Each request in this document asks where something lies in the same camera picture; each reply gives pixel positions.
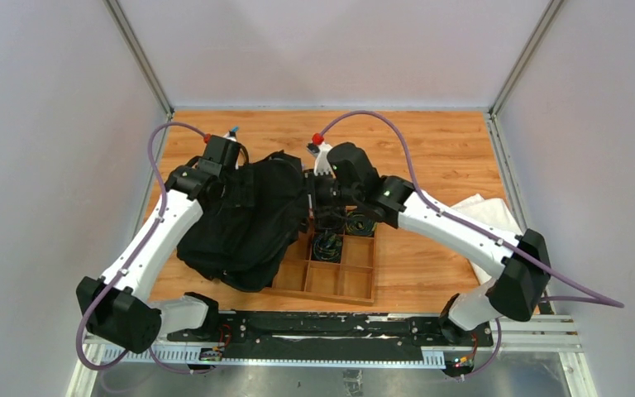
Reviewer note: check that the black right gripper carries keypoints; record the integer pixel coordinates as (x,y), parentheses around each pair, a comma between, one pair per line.
(311,186)

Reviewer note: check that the wooden compartment organizer tray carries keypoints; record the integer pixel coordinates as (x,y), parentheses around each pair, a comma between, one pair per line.
(351,281)

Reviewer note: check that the dark blue yellow rolled belt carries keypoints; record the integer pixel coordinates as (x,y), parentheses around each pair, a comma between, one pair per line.
(358,224)

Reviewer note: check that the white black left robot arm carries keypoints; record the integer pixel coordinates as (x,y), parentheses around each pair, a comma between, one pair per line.
(115,306)

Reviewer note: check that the multicolour rolled belt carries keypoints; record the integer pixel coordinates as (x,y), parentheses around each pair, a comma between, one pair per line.
(327,247)

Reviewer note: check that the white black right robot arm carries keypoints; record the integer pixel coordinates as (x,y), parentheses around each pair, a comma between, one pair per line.
(516,263)

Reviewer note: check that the black fabric backpack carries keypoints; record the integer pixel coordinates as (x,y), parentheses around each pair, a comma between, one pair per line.
(242,239)

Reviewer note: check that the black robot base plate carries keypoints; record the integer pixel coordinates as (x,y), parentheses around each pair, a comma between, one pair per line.
(321,336)

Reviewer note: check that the black rolled belt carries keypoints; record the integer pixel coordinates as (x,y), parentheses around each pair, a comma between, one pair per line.
(330,220)

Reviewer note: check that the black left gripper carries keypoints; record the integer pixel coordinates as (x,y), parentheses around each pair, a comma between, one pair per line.
(243,193)

